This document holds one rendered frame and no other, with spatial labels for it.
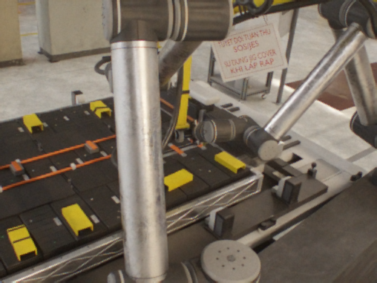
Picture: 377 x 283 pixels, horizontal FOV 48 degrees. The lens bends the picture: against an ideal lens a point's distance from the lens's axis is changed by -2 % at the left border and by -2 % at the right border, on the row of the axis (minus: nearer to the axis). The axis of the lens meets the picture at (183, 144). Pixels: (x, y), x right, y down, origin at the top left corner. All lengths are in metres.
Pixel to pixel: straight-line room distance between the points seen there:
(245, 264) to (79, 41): 5.70
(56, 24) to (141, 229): 5.47
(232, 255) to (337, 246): 0.82
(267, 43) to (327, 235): 0.94
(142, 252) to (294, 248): 0.93
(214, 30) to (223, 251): 0.69
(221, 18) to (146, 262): 0.74
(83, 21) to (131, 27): 5.50
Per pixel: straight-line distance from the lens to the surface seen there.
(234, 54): 2.05
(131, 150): 1.21
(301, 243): 2.07
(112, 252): 1.86
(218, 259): 1.38
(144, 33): 1.22
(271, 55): 1.99
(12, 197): 2.06
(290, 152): 2.88
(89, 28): 6.77
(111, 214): 1.92
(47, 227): 1.88
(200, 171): 2.22
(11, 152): 2.40
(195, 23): 1.26
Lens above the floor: 2.23
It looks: 30 degrees down
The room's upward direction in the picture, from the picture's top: 5 degrees clockwise
